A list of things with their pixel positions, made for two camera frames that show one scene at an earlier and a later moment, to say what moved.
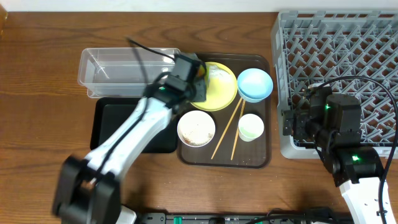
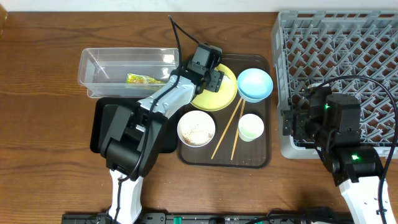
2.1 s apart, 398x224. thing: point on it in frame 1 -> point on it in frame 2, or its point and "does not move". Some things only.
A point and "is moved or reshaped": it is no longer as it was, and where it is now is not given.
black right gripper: (302, 118) does not move
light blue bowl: (254, 85) does not move
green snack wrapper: (201, 70) is moved or reshaped
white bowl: (196, 128) does not move
